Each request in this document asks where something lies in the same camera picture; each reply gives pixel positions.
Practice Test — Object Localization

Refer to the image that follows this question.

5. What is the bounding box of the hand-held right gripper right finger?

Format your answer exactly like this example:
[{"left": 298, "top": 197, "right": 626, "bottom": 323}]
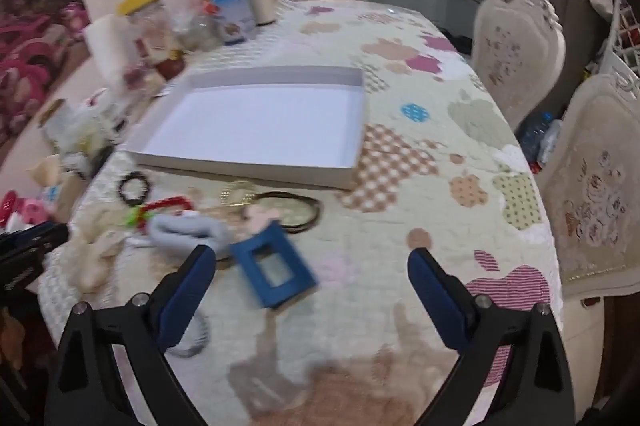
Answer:
[{"left": 407, "top": 247, "right": 576, "bottom": 426}]

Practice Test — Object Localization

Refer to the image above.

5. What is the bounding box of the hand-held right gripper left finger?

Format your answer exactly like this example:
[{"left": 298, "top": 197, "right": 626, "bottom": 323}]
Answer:
[{"left": 44, "top": 244, "right": 217, "bottom": 426}]

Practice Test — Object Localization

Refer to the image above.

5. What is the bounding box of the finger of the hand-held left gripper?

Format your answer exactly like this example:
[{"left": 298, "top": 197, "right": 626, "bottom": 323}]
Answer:
[
  {"left": 0, "top": 253, "right": 45, "bottom": 294},
  {"left": 0, "top": 222, "right": 69, "bottom": 259}
]

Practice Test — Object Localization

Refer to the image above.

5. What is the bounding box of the light blue fluffy scrunchie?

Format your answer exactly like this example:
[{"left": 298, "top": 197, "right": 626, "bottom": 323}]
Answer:
[{"left": 147, "top": 213, "right": 233, "bottom": 257}]

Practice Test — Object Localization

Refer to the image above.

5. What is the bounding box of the blue hair claw clip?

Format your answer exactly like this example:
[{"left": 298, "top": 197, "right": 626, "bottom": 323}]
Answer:
[{"left": 229, "top": 222, "right": 321, "bottom": 309}]

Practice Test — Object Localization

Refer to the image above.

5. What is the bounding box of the cream fluffy scrunchie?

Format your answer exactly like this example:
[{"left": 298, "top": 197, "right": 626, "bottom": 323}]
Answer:
[{"left": 67, "top": 206, "right": 126, "bottom": 292}]

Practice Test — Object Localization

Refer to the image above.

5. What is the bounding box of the red bead bracelet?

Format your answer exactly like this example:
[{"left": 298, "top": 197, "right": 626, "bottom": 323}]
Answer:
[{"left": 137, "top": 197, "right": 196, "bottom": 227}]

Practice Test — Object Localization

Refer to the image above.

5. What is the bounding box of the green and white bead necklace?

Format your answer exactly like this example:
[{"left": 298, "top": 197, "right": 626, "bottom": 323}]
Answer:
[{"left": 120, "top": 206, "right": 153, "bottom": 247}]

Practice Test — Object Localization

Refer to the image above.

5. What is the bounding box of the yellow spiral hair tie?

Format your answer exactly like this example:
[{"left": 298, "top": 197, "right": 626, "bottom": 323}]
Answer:
[{"left": 220, "top": 180, "right": 258, "bottom": 207}]

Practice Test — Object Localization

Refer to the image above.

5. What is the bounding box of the pink mouse-head hair tie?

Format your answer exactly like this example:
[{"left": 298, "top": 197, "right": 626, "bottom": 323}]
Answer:
[{"left": 242, "top": 191, "right": 323, "bottom": 234}]

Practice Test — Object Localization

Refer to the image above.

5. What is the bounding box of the dark brown bead bracelet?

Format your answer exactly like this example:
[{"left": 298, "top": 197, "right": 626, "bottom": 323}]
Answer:
[{"left": 118, "top": 172, "right": 152, "bottom": 206}]

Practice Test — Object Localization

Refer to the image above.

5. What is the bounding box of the white shallow cardboard box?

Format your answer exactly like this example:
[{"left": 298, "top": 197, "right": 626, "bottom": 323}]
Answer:
[{"left": 120, "top": 66, "right": 370, "bottom": 191}]

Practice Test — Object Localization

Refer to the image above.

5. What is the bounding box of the tan tissue pack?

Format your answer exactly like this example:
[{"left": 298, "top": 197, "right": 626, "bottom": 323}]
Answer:
[{"left": 29, "top": 153, "right": 88, "bottom": 222}]

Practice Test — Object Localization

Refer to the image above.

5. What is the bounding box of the pink bear printed poster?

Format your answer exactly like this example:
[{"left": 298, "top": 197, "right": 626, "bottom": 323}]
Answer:
[{"left": 0, "top": 0, "right": 91, "bottom": 147}]

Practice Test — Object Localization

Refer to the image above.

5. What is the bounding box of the clear plastic water bottle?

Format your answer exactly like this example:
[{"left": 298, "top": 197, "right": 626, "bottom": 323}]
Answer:
[{"left": 520, "top": 111, "right": 563, "bottom": 167}]

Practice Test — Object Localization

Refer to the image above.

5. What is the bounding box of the white paper towel roll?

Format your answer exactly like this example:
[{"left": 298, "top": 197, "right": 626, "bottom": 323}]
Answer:
[{"left": 84, "top": 13, "right": 136, "bottom": 79}]

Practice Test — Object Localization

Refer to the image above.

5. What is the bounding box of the yellow lid glass jar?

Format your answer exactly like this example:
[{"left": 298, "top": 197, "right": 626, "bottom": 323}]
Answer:
[{"left": 116, "top": 0, "right": 186, "bottom": 79}]

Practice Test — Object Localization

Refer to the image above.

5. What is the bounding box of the small clear glass jar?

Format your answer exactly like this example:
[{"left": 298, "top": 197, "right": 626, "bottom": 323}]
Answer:
[{"left": 180, "top": 13, "right": 221, "bottom": 52}]

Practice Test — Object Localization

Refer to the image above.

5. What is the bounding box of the blue and white tin can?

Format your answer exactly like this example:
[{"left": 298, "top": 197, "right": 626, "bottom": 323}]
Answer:
[{"left": 205, "top": 0, "right": 253, "bottom": 44}]

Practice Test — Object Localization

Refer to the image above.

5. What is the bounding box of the white lattice rack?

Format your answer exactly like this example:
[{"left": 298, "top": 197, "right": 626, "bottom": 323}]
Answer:
[{"left": 607, "top": 0, "right": 640, "bottom": 77}]

